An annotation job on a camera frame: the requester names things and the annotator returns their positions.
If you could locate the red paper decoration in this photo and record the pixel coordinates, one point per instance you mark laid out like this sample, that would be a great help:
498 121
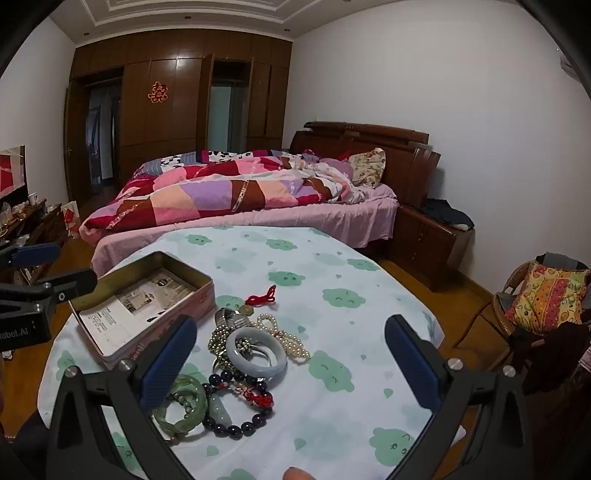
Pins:
158 92

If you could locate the person's right hand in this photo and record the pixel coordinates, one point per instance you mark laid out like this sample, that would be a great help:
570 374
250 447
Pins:
298 474

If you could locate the dark clothes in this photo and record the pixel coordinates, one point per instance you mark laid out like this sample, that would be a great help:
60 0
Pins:
445 213

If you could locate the wooden low cabinet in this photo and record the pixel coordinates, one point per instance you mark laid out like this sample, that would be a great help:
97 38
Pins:
44 226

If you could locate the red and white shopping bag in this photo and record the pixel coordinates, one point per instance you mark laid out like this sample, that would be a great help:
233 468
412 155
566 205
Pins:
71 219

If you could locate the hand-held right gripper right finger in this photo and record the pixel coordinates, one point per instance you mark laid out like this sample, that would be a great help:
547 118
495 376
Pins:
411 364

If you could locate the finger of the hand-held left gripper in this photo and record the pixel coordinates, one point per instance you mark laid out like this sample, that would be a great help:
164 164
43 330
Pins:
37 254
69 281

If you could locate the wicker chair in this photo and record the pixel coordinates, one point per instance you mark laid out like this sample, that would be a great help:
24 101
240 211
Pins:
501 304

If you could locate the white air conditioner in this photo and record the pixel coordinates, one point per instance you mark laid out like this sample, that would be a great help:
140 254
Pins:
570 67

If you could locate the framed red picture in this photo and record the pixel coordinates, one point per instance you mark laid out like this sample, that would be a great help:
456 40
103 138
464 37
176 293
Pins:
11 173

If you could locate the brown wooden wardrobe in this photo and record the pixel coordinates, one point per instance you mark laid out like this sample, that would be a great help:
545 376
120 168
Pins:
152 138

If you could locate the wooden nightstand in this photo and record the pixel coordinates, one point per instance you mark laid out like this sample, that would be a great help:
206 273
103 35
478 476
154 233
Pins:
425 249

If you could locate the jade pendant with red knot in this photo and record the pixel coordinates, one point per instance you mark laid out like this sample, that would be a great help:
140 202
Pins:
256 398

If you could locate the green jade bangle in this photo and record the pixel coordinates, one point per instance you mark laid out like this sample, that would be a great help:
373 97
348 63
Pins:
161 417

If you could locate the silver metal wristwatch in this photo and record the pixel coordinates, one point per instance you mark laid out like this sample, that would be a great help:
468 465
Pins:
226 316

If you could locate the pink metal tin box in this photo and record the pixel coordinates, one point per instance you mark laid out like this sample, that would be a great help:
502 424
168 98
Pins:
196 302

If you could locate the wooden headboard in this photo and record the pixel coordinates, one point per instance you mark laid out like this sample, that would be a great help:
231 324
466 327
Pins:
406 157

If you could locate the dark garment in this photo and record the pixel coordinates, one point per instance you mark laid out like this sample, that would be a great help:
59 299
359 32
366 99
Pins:
549 355

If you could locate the pink bed sheet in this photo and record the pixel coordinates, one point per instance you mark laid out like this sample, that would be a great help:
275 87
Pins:
323 221

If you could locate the printed paper leaflet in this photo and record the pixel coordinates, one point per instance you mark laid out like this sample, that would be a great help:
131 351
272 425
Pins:
138 304

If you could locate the cloud print tablecloth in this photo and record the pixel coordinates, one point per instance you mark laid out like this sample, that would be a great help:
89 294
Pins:
346 258

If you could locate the pale white jade bangle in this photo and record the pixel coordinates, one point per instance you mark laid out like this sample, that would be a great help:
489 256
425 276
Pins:
230 353

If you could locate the cow print blanket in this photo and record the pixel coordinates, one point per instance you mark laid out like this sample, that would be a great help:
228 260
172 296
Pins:
171 162

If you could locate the floral pillow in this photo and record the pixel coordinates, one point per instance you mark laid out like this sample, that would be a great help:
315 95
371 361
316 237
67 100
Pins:
367 168

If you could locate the colourful patterned cushion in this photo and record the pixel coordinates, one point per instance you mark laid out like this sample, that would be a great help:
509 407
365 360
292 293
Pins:
547 295

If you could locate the red knot coin charm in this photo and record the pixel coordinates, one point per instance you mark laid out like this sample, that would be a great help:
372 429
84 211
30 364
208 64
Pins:
261 299

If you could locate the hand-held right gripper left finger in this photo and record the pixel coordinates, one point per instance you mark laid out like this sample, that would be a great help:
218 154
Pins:
168 360

